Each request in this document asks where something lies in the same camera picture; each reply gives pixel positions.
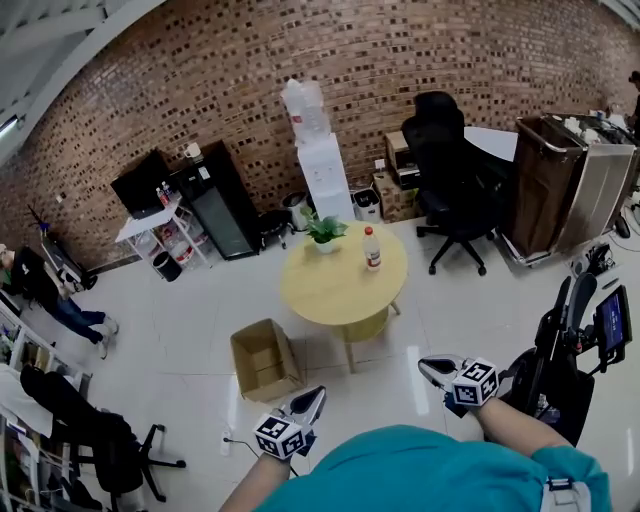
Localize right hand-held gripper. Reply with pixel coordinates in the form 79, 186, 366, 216
418, 354, 502, 417

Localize black cable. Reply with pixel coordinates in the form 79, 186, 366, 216
223, 437, 302, 479

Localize person's right forearm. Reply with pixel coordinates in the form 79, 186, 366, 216
474, 397, 574, 457

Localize gray shoulder strap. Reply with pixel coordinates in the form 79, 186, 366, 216
542, 477, 590, 512

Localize white shelving unit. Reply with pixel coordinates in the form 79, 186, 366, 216
0, 299, 94, 512

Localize white desk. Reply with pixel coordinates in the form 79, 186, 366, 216
463, 125, 520, 163

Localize green potted plant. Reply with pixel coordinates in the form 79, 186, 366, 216
299, 207, 350, 255

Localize tablet screen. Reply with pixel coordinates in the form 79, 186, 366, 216
594, 284, 634, 367

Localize person's teal shirt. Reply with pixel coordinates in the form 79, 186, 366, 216
259, 424, 612, 512

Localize person's left forearm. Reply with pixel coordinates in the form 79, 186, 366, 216
218, 452, 294, 512

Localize black monitor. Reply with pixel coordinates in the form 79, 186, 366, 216
110, 148, 174, 221

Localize printed cardboard carton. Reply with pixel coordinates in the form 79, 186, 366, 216
372, 172, 424, 224

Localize white trash bin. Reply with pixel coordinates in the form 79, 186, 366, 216
351, 188, 383, 225

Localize brown cardboard box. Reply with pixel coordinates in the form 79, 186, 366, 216
229, 318, 307, 404

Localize white floor device with cables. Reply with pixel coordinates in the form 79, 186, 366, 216
569, 243, 617, 277

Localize white shelf rack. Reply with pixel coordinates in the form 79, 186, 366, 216
114, 192, 212, 282

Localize black mini fridge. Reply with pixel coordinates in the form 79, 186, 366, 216
169, 139, 262, 262

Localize black chair with star base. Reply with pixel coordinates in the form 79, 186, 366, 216
19, 364, 188, 507

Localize black office chair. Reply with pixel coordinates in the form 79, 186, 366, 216
401, 91, 502, 278

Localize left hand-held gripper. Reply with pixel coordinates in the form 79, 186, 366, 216
253, 385, 327, 462

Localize white water dispenser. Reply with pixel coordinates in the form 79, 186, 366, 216
297, 132, 357, 224

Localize electric scooter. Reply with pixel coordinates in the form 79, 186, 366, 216
27, 204, 99, 292

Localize black stool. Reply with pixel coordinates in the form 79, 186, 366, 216
258, 209, 297, 251

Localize brown service cart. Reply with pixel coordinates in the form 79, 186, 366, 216
502, 113, 639, 269

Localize black waste bin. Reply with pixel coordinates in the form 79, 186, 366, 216
152, 250, 184, 283

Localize plastic drink bottle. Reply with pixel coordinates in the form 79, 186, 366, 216
362, 226, 384, 273

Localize round wooden table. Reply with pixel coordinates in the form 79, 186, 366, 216
279, 219, 409, 374

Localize large clear water jug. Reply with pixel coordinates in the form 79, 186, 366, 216
279, 78, 331, 147

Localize silver trash can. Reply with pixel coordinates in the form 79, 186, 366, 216
281, 191, 309, 233

